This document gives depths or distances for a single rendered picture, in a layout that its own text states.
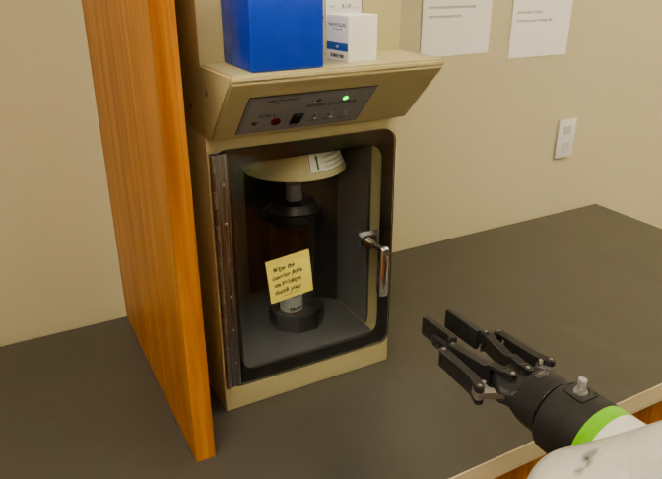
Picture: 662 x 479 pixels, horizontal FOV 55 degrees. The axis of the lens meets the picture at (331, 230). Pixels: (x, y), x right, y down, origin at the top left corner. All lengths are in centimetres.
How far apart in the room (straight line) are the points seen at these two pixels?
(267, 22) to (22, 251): 77
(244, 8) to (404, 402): 69
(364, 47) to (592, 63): 120
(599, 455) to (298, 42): 56
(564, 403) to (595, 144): 142
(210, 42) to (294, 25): 13
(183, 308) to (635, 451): 57
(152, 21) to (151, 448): 64
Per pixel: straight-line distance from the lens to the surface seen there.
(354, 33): 89
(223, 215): 94
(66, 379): 127
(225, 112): 83
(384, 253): 103
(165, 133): 80
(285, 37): 81
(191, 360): 93
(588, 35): 198
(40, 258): 139
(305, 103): 87
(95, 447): 111
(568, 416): 77
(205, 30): 89
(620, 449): 59
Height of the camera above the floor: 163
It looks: 23 degrees down
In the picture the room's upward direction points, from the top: straight up
